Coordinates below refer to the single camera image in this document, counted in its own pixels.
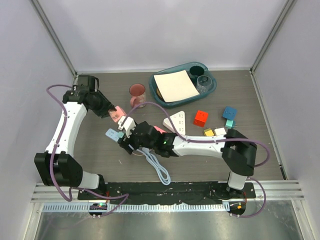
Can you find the blue cube socket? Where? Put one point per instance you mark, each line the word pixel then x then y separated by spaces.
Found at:
pixel 229 113

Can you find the pink triangular power strip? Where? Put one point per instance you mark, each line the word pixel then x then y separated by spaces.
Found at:
pixel 159 129

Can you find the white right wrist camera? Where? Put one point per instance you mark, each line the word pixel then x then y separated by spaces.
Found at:
pixel 127 125

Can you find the white plug adapter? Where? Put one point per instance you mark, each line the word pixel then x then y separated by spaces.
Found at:
pixel 220 131

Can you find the white paper sheet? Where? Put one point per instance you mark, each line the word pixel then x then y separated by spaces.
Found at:
pixel 176 86

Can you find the red cube socket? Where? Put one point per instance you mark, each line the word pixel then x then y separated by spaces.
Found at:
pixel 200 118

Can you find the white triangular power strip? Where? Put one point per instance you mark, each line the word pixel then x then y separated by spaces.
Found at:
pixel 179 122

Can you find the mint green plug adapter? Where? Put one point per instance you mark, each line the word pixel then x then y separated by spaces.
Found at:
pixel 120 135

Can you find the dark green cup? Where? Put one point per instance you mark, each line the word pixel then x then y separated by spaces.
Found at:
pixel 196 71

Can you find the light blue power strip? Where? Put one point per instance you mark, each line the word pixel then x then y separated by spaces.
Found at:
pixel 112 134

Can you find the teal plastic tray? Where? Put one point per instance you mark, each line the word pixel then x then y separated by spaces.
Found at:
pixel 186 66

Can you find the clear glass cup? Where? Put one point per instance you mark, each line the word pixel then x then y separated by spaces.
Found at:
pixel 203 84

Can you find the teal plug adapter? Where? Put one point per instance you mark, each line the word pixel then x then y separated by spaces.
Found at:
pixel 230 124

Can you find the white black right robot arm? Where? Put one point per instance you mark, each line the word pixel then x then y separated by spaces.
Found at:
pixel 234 148

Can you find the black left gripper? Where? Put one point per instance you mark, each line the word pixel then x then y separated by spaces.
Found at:
pixel 103 112

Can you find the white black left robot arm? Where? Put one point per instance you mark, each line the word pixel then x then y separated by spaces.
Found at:
pixel 56 165

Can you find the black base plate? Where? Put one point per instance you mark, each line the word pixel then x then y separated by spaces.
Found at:
pixel 191 193

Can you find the perforated cable duct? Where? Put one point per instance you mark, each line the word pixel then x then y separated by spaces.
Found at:
pixel 99 207

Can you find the pink cube socket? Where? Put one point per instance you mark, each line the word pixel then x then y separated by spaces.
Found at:
pixel 116 114

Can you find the yellow plug adapter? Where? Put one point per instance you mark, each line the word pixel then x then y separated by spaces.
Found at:
pixel 208 132

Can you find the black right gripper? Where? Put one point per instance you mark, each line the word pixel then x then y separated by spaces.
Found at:
pixel 124 142

